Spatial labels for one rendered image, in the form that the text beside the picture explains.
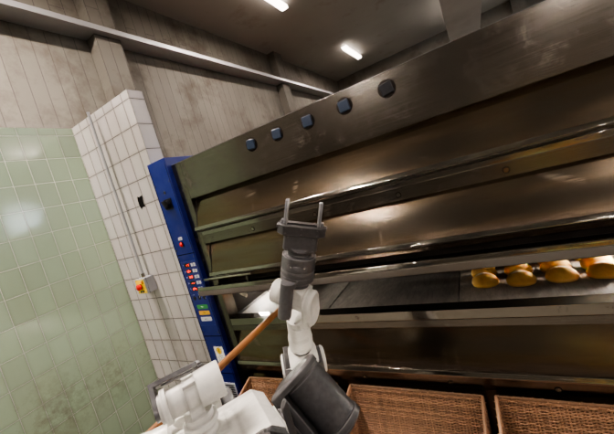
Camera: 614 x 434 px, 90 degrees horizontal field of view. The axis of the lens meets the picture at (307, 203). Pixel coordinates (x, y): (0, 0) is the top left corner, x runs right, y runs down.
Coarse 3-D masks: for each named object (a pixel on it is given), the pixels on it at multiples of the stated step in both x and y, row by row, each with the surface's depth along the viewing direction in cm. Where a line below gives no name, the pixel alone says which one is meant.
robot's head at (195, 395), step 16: (208, 368) 57; (192, 384) 55; (208, 384) 55; (224, 384) 56; (176, 400) 54; (192, 400) 54; (208, 400) 55; (176, 416) 54; (192, 416) 55; (208, 416) 56; (192, 432) 54
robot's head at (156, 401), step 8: (184, 368) 57; (192, 368) 58; (168, 376) 56; (176, 376) 59; (152, 384) 55; (160, 384) 56; (152, 392) 54; (160, 392) 54; (152, 400) 54; (160, 400) 53; (160, 408) 53; (160, 416) 52; (168, 424) 53
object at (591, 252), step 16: (560, 240) 98; (576, 240) 93; (432, 256) 118; (448, 256) 112; (528, 256) 88; (544, 256) 87; (560, 256) 85; (576, 256) 83; (592, 256) 82; (368, 272) 113; (384, 272) 110; (400, 272) 107; (416, 272) 104; (432, 272) 102; (240, 288) 144; (256, 288) 139
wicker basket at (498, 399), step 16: (496, 400) 110; (512, 400) 109; (528, 400) 107; (544, 400) 104; (560, 400) 103; (496, 416) 107; (512, 416) 109; (544, 416) 104; (560, 416) 102; (576, 416) 100; (592, 416) 98; (608, 416) 96; (512, 432) 109; (528, 432) 106; (544, 432) 104; (560, 432) 102; (576, 432) 100; (592, 432) 98; (608, 432) 96
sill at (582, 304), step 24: (264, 312) 167; (336, 312) 141; (360, 312) 134; (384, 312) 129; (408, 312) 124; (432, 312) 119; (456, 312) 115; (480, 312) 111; (504, 312) 108; (528, 312) 104; (552, 312) 101; (576, 312) 98; (600, 312) 95
